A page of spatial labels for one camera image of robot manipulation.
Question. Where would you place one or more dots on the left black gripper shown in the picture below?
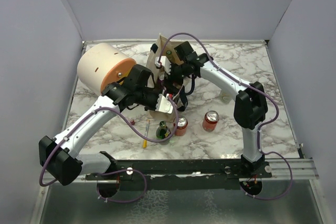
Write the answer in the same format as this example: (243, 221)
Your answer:
(153, 108)

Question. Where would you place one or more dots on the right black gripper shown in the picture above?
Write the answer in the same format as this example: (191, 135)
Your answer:
(171, 78)

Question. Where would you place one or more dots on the cream canvas tote bag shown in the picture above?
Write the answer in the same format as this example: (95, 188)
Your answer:
(179, 94)

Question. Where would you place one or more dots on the purple soda can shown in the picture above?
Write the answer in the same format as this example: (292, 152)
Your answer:
(161, 80)

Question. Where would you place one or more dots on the clear glass bottle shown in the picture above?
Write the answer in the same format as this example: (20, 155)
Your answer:
(225, 98)
(169, 55)

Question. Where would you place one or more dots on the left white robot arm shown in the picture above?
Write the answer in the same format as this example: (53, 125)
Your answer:
(60, 155)

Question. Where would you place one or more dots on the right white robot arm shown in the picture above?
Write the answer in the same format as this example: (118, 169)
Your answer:
(250, 102)

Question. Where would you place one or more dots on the green glass bottle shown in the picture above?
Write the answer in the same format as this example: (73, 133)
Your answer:
(163, 132)

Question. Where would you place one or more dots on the red soda can front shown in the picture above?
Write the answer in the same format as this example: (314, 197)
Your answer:
(181, 126)

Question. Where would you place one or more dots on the red soda can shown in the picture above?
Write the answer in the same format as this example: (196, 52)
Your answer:
(181, 126)
(210, 121)

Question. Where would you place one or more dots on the yellow white marker pen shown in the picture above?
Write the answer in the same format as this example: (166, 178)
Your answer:
(145, 142)

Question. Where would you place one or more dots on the red soda can right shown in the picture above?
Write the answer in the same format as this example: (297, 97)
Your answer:
(210, 121)

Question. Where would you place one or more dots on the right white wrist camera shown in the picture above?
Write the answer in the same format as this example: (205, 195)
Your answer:
(163, 62)

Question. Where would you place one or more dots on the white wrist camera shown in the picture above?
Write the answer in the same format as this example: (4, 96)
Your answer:
(163, 105)
(163, 62)

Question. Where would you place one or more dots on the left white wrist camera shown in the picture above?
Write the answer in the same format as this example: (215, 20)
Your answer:
(163, 105)

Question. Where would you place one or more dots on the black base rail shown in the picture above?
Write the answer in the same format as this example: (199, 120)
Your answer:
(179, 174)

